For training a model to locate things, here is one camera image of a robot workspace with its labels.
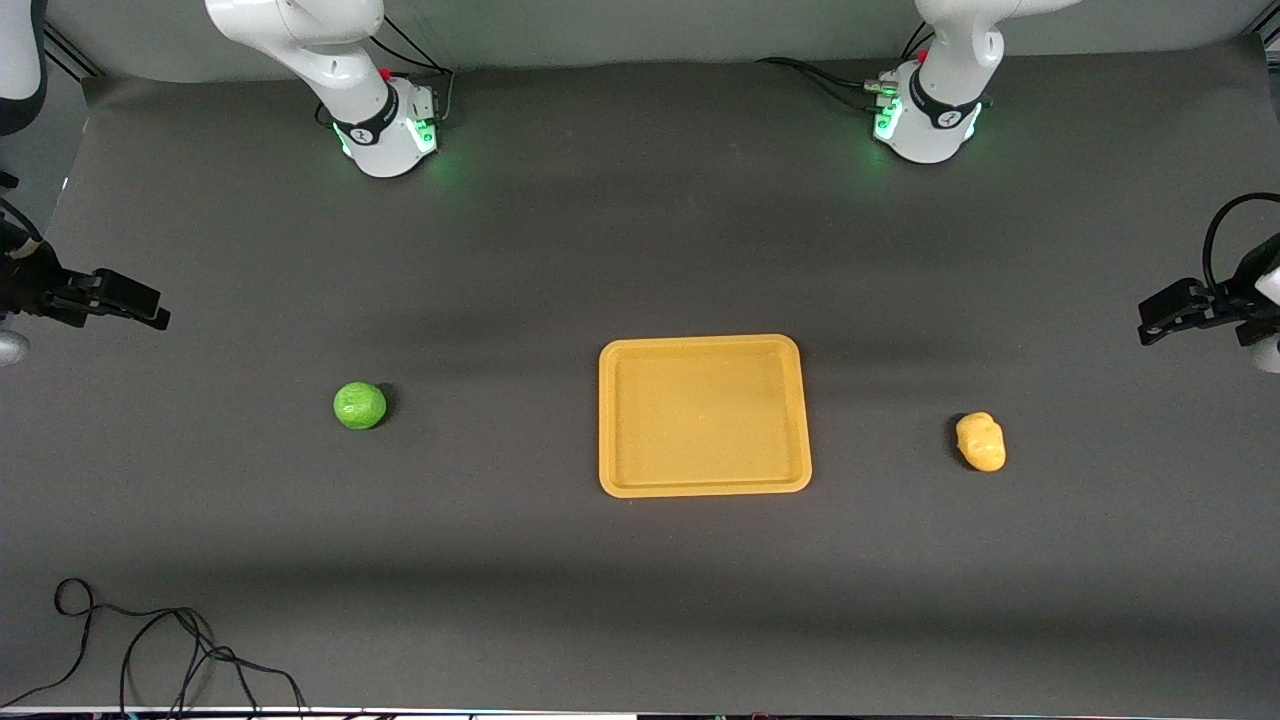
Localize yellow potato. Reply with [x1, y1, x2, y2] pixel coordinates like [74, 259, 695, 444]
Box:
[955, 411, 1007, 473]

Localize green apple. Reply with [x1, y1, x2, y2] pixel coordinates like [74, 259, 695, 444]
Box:
[333, 381, 388, 431]

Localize orange plastic tray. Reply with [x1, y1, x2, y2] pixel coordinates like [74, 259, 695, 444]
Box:
[598, 334, 813, 499]

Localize dark grey table mat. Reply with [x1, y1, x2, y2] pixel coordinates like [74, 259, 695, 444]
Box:
[0, 34, 1280, 717]

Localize aluminium frame rail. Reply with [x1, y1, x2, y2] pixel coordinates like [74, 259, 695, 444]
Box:
[42, 24, 107, 81]

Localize loose thin black cable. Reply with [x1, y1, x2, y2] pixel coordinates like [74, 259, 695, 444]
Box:
[0, 577, 217, 713]
[119, 606, 307, 717]

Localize black right arm base cables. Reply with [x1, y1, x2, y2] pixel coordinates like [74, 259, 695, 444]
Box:
[315, 14, 457, 131]

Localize black arm base cables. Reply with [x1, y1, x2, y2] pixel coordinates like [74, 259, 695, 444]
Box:
[315, 14, 457, 131]
[754, 20, 937, 113]

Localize black left arm base cables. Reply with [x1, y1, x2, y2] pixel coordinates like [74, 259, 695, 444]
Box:
[754, 20, 937, 113]

